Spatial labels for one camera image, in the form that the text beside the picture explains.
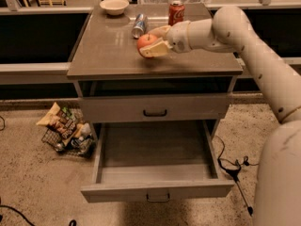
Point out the red apple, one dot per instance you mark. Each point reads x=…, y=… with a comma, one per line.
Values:
x=145, y=40

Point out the closed upper drawer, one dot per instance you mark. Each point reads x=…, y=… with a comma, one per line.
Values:
x=181, y=107

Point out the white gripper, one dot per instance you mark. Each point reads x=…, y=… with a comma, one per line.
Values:
x=179, y=36

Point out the grey drawer cabinet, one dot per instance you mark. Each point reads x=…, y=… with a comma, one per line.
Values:
x=107, y=64

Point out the blue silver soda can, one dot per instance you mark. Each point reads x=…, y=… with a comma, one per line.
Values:
x=140, y=26

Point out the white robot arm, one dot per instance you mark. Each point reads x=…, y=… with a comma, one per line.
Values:
x=278, y=188

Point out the red cola can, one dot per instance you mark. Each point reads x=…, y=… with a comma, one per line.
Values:
x=176, y=12

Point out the open grey drawer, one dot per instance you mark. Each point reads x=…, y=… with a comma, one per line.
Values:
x=155, y=161

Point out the yellow chip bag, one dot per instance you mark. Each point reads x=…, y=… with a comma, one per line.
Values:
x=58, y=121

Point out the grabber stick with cable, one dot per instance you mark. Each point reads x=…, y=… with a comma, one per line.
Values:
x=233, y=169

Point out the white bowl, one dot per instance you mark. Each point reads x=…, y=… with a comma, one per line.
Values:
x=114, y=7

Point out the wire basket with snacks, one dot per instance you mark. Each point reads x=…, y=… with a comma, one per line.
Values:
x=80, y=144

